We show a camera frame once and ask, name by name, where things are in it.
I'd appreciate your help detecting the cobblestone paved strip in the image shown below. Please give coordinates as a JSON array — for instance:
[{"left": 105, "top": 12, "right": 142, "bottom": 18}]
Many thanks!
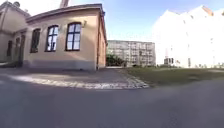
[{"left": 0, "top": 67, "right": 151, "bottom": 91}]

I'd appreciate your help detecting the green bush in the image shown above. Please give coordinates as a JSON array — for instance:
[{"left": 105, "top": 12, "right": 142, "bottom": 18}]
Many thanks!
[{"left": 106, "top": 54, "right": 126, "bottom": 67}]

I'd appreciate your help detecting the green grass lawn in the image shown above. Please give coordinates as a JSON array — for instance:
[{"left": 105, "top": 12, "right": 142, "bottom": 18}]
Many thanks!
[{"left": 123, "top": 66, "right": 224, "bottom": 87}]

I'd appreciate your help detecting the white tall building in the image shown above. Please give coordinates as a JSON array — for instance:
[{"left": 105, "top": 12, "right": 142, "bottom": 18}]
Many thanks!
[{"left": 151, "top": 4, "right": 224, "bottom": 69}]

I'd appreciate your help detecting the beige brick building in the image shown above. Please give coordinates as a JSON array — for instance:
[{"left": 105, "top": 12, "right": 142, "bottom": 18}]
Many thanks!
[{"left": 0, "top": 0, "right": 109, "bottom": 72}]

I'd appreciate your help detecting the grey asphalt road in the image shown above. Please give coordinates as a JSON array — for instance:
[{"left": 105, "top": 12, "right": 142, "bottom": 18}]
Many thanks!
[{"left": 0, "top": 75, "right": 224, "bottom": 128}]

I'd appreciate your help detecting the grey apartment block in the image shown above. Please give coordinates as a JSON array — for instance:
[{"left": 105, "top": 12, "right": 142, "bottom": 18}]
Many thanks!
[{"left": 106, "top": 40, "right": 157, "bottom": 68}]

